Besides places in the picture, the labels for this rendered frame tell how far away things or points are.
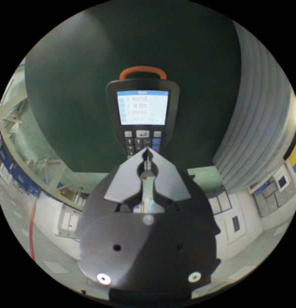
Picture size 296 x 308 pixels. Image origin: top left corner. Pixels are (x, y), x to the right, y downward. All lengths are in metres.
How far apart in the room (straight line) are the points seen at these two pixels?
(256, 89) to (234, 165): 0.13
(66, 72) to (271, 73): 0.28
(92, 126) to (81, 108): 0.04
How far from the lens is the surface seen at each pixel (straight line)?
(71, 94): 0.19
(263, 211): 4.89
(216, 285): 0.31
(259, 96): 0.17
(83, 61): 0.17
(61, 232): 2.14
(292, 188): 4.25
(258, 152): 0.17
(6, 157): 2.45
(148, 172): 0.20
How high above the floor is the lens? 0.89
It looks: 45 degrees down
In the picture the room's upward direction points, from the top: 179 degrees clockwise
